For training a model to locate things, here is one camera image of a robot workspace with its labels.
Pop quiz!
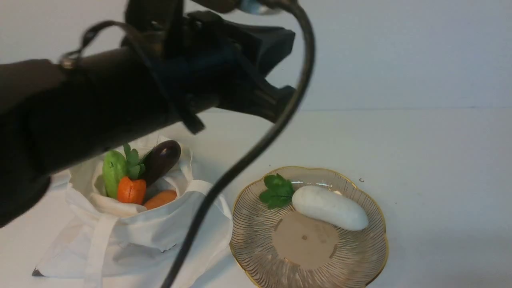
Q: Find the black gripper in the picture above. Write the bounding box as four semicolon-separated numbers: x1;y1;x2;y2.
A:
124;0;296;123

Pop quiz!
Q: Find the white radish with leaves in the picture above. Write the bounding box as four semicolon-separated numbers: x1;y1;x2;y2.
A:
259;174;369;231

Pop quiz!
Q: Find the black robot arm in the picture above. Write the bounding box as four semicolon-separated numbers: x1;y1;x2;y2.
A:
0;0;296;226

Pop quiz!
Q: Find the orange vegetable in bag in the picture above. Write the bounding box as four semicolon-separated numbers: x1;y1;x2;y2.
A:
143;190;177;210

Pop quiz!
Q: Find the white cloth tote bag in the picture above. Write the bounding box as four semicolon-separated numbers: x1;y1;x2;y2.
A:
32;144;212;288

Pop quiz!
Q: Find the dark purple eggplant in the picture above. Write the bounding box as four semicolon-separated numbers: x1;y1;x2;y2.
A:
139;140;182;187

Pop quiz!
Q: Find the green cucumber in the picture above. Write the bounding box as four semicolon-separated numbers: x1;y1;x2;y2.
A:
102;150;127;199

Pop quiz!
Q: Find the orange carrot with leaves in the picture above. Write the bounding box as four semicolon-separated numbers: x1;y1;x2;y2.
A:
117;144;147;205

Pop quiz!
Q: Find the gold rimmed glass plate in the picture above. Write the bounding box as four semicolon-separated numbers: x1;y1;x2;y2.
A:
230;166;389;288

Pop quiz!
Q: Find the black cable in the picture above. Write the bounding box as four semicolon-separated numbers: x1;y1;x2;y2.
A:
161;0;316;288

